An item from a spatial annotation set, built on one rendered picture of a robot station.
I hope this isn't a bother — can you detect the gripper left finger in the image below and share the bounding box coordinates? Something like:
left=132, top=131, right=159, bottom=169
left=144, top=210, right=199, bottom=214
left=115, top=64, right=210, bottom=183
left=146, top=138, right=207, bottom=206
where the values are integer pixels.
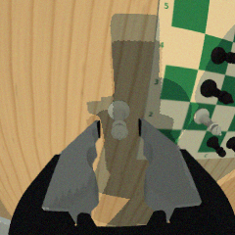
left=8, top=120, right=101, bottom=235

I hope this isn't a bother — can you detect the chessboard with green and cream squares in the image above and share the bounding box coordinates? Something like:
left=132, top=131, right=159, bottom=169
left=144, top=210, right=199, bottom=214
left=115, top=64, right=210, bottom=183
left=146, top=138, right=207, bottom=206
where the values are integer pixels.
left=143, top=0, right=235, bottom=160

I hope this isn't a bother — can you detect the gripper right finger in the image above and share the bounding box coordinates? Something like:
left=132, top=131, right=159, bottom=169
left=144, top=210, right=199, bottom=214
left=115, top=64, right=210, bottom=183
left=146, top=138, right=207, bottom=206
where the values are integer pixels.
left=138, top=118, right=235, bottom=235

